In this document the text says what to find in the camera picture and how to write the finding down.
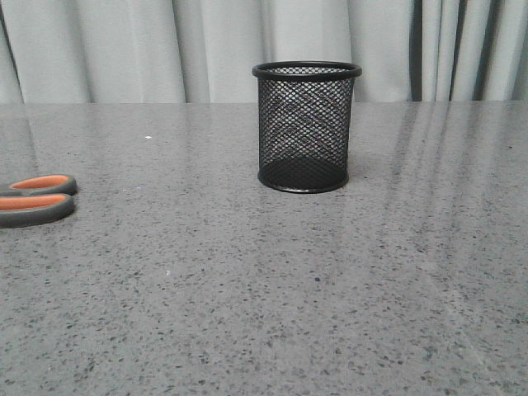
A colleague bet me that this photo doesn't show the grey and orange scissors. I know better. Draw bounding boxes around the grey and orange scissors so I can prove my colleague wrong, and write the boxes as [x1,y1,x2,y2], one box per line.
[1,174,78,229]

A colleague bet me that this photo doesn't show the black mesh pen bucket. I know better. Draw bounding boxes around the black mesh pen bucket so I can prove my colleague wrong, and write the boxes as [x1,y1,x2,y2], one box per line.
[252,61,362,193]

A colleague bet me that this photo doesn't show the light grey curtain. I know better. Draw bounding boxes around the light grey curtain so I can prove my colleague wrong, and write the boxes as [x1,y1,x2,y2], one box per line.
[1,1,527,104]

